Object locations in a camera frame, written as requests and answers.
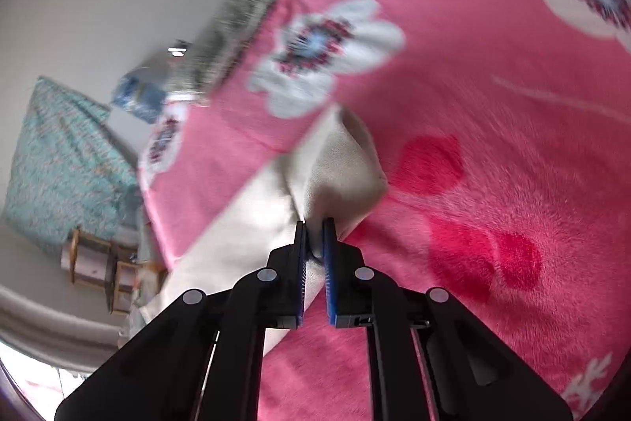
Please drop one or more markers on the grey curtain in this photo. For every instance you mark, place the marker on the grey curtain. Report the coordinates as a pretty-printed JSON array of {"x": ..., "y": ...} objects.
[{"x": 49, "y": 317}]

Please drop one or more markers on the wooden chair with dark seat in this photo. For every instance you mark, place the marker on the wooden chair with dark seat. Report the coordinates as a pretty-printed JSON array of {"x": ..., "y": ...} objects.
[{"x": 106, "y": 265}]

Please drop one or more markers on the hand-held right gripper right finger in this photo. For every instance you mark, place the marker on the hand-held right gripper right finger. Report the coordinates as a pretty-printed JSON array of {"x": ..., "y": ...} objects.
[{"x": 329, "y": 278}]

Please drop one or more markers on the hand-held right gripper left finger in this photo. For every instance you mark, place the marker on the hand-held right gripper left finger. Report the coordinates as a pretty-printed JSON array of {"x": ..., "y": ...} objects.
[{"x": 299, "y": 283}]

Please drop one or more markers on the pink floral blanket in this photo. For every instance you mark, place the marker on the pink floral blanket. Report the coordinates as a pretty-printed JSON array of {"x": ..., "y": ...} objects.
[{"x": 493, "y": 130}]

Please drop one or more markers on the teal floral wall cloth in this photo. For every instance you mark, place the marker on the teal floral wall cloth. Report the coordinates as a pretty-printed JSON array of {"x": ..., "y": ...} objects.
[{"x": 59, "y": 164}]

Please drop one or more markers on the beige sweatshirt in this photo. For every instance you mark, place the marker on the beige sweatshirt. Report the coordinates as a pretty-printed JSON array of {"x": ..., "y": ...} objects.
[{"x": 340, "y": 174}]

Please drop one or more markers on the grey lace pillow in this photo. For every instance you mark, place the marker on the grey lace pillow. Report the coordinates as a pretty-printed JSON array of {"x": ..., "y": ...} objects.
[{"x": 236, "y": 21}]

